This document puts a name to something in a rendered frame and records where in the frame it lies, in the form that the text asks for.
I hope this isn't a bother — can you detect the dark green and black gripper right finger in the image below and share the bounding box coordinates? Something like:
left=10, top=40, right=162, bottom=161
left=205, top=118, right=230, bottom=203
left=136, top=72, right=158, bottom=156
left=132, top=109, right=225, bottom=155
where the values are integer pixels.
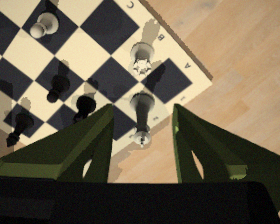
left=172, top=103, right=280, bottom=213

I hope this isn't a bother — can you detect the chessboard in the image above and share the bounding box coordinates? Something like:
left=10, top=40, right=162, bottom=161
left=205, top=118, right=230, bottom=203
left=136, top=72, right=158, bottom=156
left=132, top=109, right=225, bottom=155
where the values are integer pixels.
left=0, top=0, right=213, bottom=157

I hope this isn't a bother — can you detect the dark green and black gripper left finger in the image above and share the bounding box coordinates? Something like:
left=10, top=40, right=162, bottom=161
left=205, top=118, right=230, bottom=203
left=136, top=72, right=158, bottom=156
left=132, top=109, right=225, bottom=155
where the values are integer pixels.
left=0, top=103, right=114, bottom=183

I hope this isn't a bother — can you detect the white pawn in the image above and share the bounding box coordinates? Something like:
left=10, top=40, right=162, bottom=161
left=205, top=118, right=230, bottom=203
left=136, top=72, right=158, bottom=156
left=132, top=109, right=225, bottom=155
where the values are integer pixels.
left=30, top=12, right=59, bottom=38

